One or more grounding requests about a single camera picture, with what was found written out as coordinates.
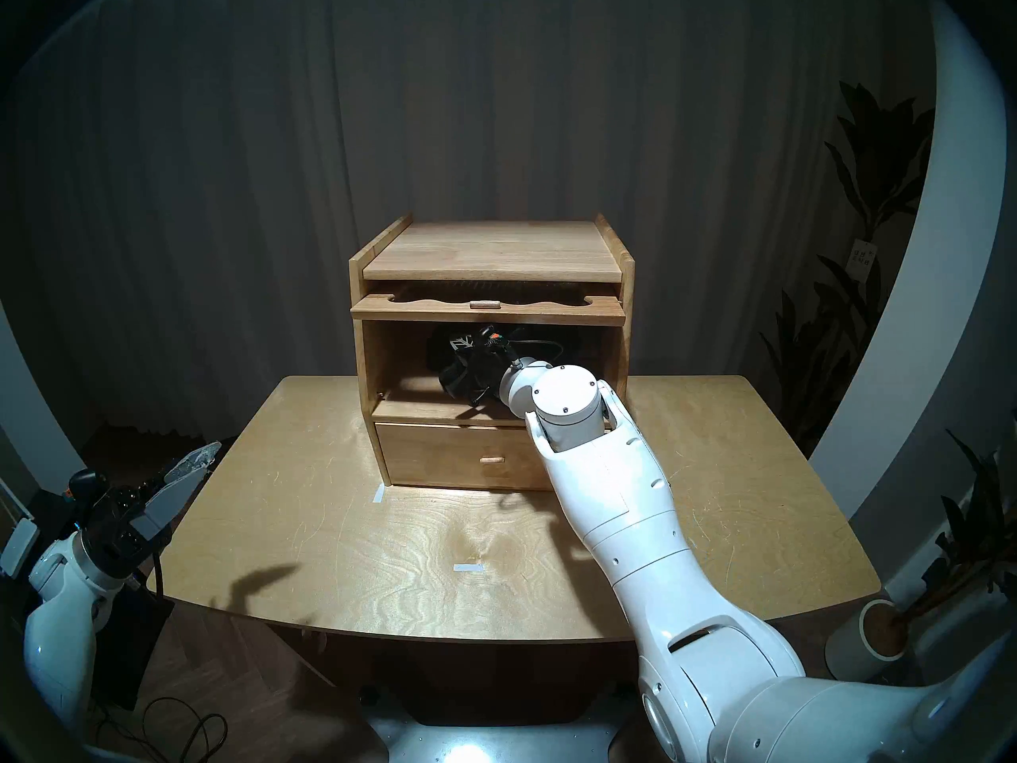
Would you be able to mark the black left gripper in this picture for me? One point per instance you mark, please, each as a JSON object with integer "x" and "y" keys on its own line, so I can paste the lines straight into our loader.
{"x": 111, "y": 535}

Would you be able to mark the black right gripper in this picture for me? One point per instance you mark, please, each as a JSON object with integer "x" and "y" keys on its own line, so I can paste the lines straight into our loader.
{"x": 473, "y": 376}

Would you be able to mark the wooden flip door with knob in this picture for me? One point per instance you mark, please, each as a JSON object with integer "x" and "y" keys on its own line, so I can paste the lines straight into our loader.
{"x": 413, "y": 312}

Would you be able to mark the dark grey knit pants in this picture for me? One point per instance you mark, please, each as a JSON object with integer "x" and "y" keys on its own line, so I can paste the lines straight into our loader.
{"x": 560, "y": 352}

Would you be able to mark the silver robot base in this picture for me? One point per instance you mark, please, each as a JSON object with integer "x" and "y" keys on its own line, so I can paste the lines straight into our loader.
{"x": 477, "y": 745}

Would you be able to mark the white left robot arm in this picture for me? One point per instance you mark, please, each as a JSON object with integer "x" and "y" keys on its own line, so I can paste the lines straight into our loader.
{"x": 56, "y": 626}

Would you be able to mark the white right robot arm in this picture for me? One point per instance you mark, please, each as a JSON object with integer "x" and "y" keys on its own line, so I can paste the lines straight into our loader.
{"x": 628, "y": 515}

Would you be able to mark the wooden drawer with knob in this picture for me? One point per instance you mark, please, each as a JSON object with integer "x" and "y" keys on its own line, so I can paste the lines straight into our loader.
{"x": 429, "y": 455}

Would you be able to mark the white curved arch pillar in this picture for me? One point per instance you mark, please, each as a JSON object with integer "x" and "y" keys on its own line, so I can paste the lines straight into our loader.
{"x": 937, "y": 253}
{"x": 40, "y": 427}

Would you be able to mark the black computer with lights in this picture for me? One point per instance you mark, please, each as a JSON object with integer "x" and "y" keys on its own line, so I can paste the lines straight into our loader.
{"x": 135, "y": 650}

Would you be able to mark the grey pleated curtain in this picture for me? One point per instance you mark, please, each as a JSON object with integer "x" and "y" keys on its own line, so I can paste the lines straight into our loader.
{"x": 238, "y": 173}

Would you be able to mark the white paper plant tag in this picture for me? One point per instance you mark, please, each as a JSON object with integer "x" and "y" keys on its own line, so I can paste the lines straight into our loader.
{"x": 862, "y": 258}

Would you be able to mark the tall dark leafy plant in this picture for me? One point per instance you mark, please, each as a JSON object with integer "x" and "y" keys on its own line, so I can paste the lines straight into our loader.
{"x": 882, "y": 157}

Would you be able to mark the white round plant pot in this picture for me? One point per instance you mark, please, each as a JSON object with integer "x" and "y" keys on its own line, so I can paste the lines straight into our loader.
{"x": 854, "y": 650}

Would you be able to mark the leaning potted plant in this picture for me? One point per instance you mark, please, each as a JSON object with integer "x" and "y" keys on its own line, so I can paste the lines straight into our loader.
{"x": 973, "y": 531}

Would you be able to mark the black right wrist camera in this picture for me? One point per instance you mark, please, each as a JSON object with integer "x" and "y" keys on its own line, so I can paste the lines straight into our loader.
{"x": 494, "y": 338}

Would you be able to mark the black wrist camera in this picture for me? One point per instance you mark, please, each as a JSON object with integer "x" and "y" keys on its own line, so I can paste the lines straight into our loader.
{"x": 494, "y": 338}
{"x": 86, "y": 487}

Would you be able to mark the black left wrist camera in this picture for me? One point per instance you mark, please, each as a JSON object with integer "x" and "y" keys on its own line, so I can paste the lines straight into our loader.
{"x": 86, "y": 487}

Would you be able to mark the wooden cabinet frame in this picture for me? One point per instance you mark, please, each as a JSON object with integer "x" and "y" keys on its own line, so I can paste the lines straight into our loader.
{"x": 493, "y": 253}

